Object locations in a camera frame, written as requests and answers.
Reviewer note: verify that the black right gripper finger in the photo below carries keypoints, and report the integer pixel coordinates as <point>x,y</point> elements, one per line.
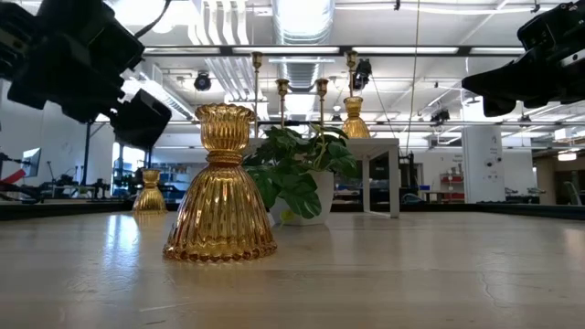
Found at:
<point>503,82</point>

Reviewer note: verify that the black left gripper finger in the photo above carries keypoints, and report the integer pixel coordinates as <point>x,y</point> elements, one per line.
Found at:
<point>141,119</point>

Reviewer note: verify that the amber ribbed glass candle holder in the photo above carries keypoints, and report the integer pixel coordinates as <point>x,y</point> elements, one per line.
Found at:
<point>150,196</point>
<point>355,123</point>
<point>219,205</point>

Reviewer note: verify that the tall brass candlestick holder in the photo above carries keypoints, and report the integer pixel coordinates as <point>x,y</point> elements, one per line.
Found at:
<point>351,59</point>
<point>257,58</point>

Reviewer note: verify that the short brass candlestick holder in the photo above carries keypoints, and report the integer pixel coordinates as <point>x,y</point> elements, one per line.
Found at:
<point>322,86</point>
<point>282,86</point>

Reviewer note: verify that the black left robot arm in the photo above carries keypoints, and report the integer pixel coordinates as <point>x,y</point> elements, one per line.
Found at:
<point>13,41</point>

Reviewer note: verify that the white square column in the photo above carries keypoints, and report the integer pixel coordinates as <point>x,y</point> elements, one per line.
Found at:
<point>483,164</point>

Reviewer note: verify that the ceiling light panel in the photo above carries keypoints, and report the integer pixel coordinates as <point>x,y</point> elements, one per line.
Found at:
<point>566,156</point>

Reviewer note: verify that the computer monitor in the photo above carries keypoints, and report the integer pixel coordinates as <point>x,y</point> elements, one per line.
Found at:
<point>31,162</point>

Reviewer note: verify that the red storage rack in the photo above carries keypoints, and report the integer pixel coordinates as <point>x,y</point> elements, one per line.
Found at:
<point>450,187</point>

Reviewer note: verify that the white perforated metal shelf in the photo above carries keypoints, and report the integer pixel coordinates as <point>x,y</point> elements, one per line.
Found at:
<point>379,146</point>

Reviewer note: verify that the green artificial potted plant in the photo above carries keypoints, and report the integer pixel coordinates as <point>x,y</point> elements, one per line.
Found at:
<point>292,173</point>

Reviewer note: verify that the black aluminium rig frame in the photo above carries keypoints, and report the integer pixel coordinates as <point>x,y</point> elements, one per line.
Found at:
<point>45,209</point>

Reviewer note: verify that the black overhead camera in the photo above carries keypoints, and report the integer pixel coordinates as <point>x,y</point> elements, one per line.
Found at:
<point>362,73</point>

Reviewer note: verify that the silver ventilation duct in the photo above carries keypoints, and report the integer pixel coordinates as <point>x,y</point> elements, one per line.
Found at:
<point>301,27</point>

